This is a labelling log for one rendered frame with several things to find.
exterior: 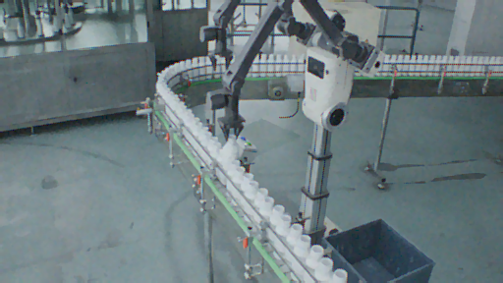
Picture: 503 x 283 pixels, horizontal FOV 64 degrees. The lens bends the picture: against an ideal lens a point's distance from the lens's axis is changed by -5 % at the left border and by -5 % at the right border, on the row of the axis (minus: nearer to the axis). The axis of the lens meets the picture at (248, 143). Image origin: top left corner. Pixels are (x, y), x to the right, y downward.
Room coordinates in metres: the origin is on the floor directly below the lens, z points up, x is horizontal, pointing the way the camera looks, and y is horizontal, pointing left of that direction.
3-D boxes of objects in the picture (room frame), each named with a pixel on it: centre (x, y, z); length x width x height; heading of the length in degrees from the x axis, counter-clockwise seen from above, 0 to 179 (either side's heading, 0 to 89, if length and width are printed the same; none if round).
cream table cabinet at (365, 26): (5.88, -1.11, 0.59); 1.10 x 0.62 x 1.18; 99
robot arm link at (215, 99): (1.55, 0.11, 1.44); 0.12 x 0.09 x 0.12; 117
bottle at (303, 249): (1.04, -0.19, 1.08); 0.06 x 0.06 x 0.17
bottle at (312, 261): (0.99, -0.22, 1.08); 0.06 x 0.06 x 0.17
